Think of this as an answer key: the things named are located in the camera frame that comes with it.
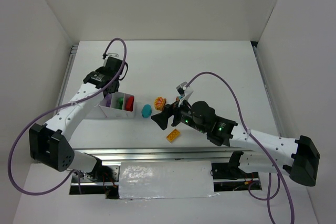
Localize purple cable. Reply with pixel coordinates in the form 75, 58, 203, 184
7, 37, 128, 196
186, 71, 296, 224

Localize silver foil tape panel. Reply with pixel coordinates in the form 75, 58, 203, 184
119, 161, 215, 199

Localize green square lego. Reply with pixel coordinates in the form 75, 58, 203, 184
115, 98, 123, 110

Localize brown long lego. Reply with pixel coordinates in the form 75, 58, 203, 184
160, 98, 166, 111

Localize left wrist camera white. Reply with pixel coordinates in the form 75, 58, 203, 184
102, 52, 119, 59

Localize lilac rounded lego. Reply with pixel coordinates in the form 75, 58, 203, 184
104, 97, 111, 108

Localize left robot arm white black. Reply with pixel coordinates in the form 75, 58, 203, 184
29, 57, 128, 180

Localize yellow lego brick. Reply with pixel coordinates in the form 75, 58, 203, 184
166, 129, 180, 143

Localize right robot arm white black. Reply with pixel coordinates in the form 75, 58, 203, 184
151, 101, 320, 187

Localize red lego brick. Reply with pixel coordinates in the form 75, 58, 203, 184
125, 96, 134, 112

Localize white divided container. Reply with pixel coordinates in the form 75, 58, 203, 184
86, 92, 136, 119

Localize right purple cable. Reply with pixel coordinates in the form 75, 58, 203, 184
186, 71, 296, 224

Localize aluminium front rail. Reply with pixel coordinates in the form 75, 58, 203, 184
76, 147, 242, 162

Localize teal rounded lego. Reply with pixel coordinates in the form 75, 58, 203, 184
141, 104, 152, 118

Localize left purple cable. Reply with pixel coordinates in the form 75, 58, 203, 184
7, 37, 128, 196

